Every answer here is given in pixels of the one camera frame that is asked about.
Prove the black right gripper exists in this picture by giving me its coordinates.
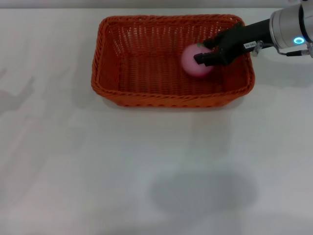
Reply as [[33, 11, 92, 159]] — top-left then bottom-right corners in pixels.
[[193, 18, 272, 67]]

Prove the pink toy peach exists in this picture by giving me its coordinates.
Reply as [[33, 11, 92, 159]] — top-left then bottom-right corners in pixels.
[[180, 43, 215, 79]]

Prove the orange woven plastic basket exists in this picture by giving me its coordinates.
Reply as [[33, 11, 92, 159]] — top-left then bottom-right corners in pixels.
[[90, 14, 256, 108]]

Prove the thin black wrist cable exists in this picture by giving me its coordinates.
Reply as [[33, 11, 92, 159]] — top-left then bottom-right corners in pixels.
[[253, 41, 313, 58]]

